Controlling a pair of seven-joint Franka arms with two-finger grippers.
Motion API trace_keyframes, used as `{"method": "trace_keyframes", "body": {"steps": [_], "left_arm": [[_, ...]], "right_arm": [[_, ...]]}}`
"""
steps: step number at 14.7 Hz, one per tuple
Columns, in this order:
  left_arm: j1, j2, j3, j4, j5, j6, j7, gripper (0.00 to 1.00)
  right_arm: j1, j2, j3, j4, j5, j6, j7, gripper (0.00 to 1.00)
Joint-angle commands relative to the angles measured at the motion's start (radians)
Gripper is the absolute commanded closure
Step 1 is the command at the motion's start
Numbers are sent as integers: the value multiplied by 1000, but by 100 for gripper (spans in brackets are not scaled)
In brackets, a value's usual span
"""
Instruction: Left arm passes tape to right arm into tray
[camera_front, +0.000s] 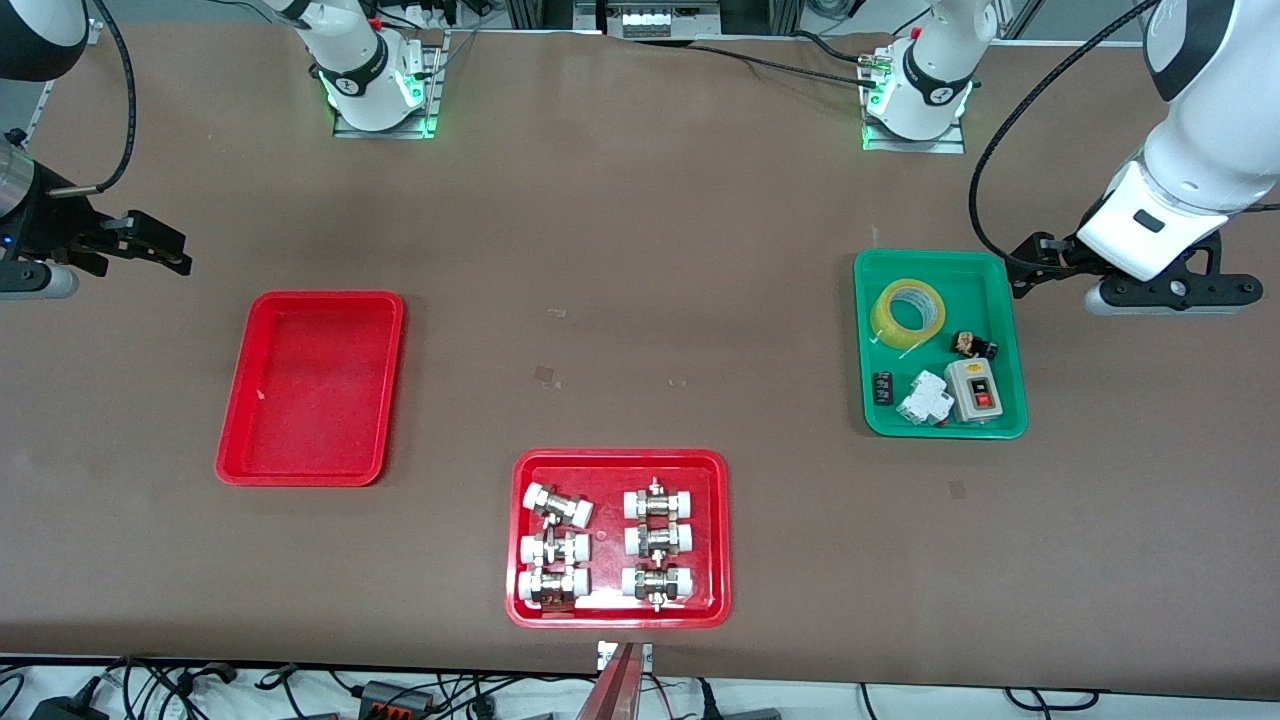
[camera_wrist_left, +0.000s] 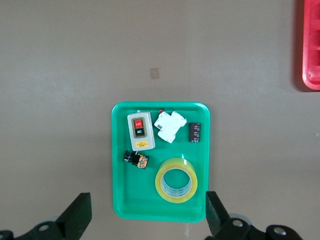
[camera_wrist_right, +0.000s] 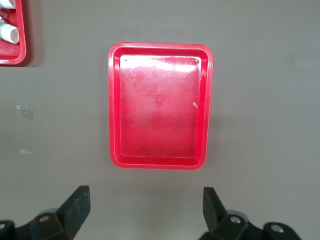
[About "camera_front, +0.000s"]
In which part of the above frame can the yellow tape roll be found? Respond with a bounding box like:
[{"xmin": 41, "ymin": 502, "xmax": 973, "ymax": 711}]
[{"xmin": 869, "ymin": 278, "xmax": 948, "ymax": 353}]

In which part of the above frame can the green plastic tray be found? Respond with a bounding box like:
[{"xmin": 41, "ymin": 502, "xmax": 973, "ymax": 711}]
[{"xmin": 853, "ymin": 248, "xmax": 1029, "ymax": 440}]

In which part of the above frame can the empty red plastic tray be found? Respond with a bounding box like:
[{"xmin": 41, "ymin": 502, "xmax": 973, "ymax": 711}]
[{"xmin": 215, "ymin": 290, "xmax": 406, "ymax": 488}]

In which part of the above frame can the red tray holding valves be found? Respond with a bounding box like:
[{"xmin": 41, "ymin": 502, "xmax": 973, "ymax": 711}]
[{"xmin": 505, "ymin": 448, "xmax": 733, "ymax": 630}]

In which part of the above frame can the white circuit breaker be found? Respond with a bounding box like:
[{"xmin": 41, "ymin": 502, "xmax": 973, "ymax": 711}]
[{"xmin": 895, "ymin": 370, "xmax": 953, "ymax": 428}]

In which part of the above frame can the metal valve with white ends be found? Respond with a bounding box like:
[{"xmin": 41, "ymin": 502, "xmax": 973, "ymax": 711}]
[
  {"xmin": 517, "ymin": 567, "xmax": 592, "ymax": 611},
  {"xmin": 624, "ymin": 520, "xmax": 695, "ymax": 559},
  {"xmin": 523, "ymin": 482, "xmax": 595, "ymax": 529},
  {"xmin": 519, "ymin": 530, "xmax": 592, "ymax": 568},
  {"xmin": 623, "ymin": 478, "xmax": 697, "ymax": 521},
  {"xmin": 620, "ymin": 565, "xmax": 696, "ymax": 613}
]

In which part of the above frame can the grey terminal block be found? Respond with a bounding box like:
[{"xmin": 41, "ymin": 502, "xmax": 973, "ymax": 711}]
[{"xmin": 608, "ymin": 3, "xmax": 723, "ymax": 41}]

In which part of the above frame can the black power adapter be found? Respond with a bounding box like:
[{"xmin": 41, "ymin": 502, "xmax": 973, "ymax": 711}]
[{"xmin": 30, "ymin": 695, "xmax": 107, "ymax": 720}]

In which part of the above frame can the black box with orange levers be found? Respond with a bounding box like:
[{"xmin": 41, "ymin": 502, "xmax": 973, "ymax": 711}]
[{"xmin": 355, "ymin": 680, "xmax": 437, "ymax": 720}]

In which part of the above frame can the red metal bar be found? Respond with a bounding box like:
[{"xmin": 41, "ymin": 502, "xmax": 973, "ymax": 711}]
[{"xmin": 575, "ymin": 642, "xmax": 646, "ymax": 720}]

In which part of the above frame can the grey switch box red button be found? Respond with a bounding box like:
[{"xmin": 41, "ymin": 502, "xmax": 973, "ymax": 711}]
[{"xmin": 944, "ymin": 357, "xmax": 1004, "ymax": 425}]

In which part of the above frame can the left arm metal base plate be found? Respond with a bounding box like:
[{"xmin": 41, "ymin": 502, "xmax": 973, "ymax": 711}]
[{"xmin": 862, "ymin": 118, "xmax": 967, "ymax": 154}]

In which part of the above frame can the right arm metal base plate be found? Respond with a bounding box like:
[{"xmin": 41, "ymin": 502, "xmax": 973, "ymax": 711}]
[{"xmin": 333, "ymin": 30, "xmax": 446, "ymax": 139}]

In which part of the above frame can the short black table cable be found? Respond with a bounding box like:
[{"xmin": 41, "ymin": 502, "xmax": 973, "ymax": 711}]
[{"xmin": 793, "ymin": 30, "xmax": 886, "ymax": 65}]

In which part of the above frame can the long black table cable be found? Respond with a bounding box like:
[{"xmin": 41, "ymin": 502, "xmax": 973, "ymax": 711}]
[{"xmin": 688, "ymin": 40, "xmax": 886, "ymax": 89}]

